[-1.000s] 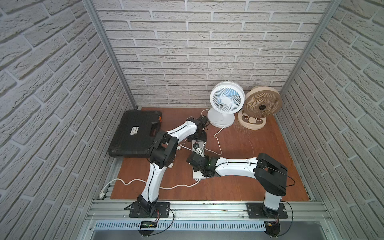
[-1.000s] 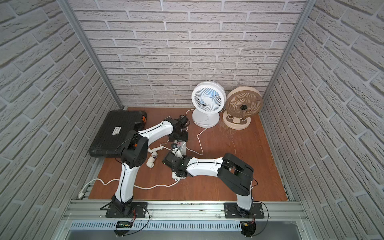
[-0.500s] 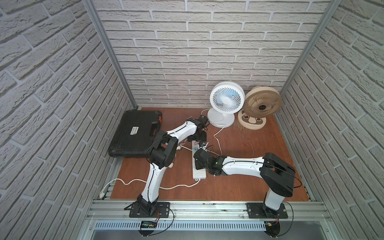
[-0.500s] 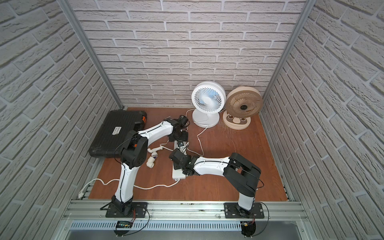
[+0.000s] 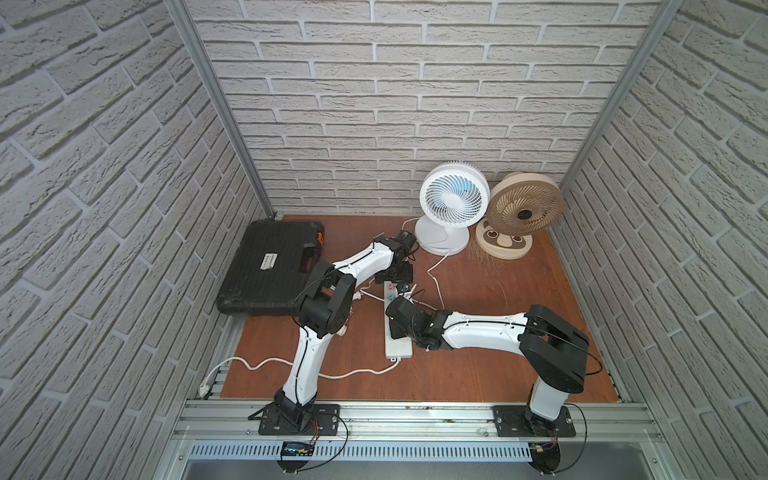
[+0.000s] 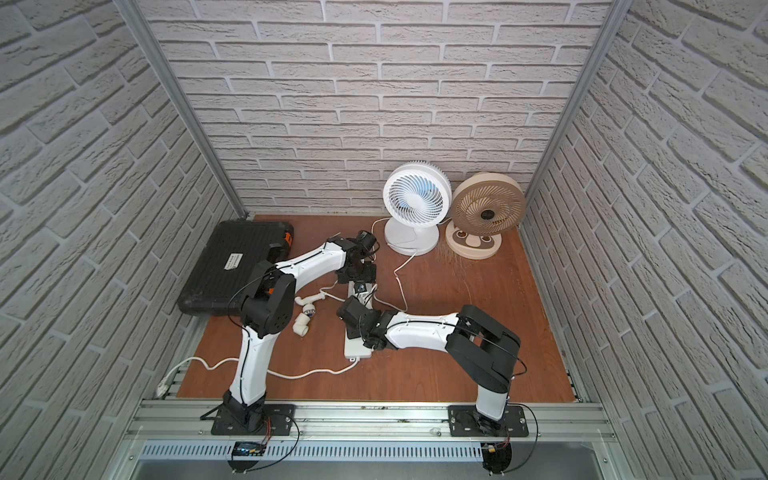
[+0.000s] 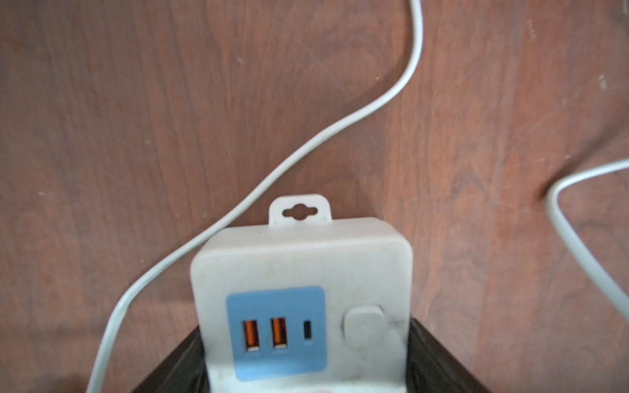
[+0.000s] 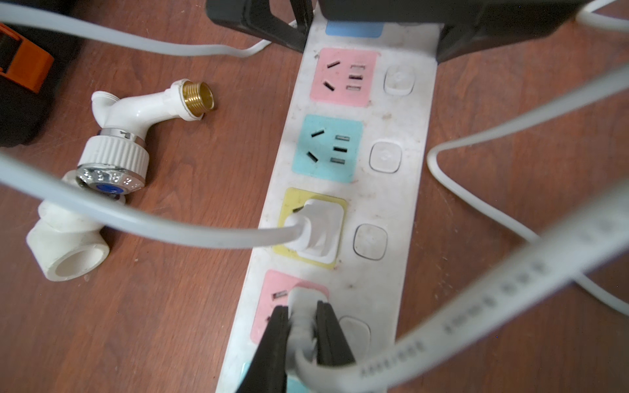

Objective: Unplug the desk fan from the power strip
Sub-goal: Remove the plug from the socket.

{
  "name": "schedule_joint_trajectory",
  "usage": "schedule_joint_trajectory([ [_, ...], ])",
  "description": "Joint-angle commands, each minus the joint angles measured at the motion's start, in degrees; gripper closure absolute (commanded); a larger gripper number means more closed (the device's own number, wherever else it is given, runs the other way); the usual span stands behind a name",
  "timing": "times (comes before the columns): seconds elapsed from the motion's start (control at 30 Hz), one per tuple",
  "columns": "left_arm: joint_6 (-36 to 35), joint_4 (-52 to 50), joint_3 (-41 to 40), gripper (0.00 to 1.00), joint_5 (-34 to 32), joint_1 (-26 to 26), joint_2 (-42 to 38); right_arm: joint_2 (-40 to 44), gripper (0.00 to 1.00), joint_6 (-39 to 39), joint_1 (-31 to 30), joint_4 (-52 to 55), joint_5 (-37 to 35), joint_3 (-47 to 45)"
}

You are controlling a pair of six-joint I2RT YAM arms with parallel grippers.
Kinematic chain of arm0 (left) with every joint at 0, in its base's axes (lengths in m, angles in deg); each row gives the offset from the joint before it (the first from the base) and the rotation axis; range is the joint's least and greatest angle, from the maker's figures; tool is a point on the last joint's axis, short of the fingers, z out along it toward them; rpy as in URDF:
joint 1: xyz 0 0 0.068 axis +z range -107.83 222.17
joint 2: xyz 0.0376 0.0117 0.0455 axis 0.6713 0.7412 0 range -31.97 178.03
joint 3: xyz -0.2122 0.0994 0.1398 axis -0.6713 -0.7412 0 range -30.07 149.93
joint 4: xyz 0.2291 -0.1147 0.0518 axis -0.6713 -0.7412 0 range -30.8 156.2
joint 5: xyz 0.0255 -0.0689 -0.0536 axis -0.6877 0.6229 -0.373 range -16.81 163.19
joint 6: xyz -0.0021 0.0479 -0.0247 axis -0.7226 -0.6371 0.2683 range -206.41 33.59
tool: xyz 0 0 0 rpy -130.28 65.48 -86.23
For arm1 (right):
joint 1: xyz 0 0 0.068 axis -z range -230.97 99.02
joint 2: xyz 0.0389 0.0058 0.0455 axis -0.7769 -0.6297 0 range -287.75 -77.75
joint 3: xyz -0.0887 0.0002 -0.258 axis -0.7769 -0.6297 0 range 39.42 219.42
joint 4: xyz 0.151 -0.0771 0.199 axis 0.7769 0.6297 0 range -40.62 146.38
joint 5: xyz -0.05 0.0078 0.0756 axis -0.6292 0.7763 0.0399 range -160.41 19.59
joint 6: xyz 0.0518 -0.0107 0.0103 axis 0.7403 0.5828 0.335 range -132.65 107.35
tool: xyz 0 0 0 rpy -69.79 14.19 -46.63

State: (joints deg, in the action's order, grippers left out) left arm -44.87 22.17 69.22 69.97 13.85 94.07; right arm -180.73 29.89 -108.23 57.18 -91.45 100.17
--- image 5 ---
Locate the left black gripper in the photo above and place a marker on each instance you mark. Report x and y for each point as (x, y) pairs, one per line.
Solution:
(402, 273)

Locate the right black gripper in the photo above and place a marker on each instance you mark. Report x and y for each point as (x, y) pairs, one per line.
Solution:
(396, 312)

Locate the white power strip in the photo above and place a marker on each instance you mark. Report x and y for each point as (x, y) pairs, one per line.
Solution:
(395, 349)

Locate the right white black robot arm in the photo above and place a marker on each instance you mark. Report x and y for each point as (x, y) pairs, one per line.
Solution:
(556, 350)

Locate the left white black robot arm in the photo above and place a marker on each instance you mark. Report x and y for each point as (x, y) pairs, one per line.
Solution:
(324, 307)

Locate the white desk fan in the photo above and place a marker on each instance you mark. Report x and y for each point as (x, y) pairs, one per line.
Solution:
(453, 197)

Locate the beige bear desk fan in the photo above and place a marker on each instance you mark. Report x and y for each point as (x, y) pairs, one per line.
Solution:
(521, 204)

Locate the black plastic tool case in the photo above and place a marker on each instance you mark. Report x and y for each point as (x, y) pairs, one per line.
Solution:
(270, 268)

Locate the left small controller board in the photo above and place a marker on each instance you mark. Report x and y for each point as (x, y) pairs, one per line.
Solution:
(296, 449)

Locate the right round black connector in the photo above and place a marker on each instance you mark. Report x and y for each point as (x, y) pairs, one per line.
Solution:
(545, 458)

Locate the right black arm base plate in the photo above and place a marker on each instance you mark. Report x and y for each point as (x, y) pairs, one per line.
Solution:
(520, 422)

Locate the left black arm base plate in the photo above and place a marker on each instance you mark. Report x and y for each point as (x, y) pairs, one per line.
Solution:
(320, 419)

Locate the aluminium front rail frame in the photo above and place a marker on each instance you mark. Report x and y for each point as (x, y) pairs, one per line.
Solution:
(221, 429)

